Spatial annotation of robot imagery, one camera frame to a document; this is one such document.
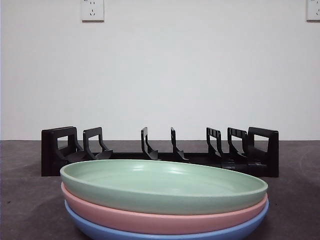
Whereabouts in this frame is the green round plate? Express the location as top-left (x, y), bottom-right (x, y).
top-left (59, 159), bottom-right (269, 216)

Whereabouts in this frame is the pink round plate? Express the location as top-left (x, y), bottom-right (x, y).
top-left (61, 181), bottom-right (270, 235)

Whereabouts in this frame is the blue round plate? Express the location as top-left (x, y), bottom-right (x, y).
top-left (64, 198), bottom-right (270, 240)

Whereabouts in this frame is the black plastic dish rack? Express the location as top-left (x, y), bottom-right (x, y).
top-left (41, 126), bottom-right (280, 178)

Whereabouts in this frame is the white wall socket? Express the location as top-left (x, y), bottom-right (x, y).
top-left (306, 0), bottom-right (320, 22)
top-left (81, 0), bottom-right (105, 22)

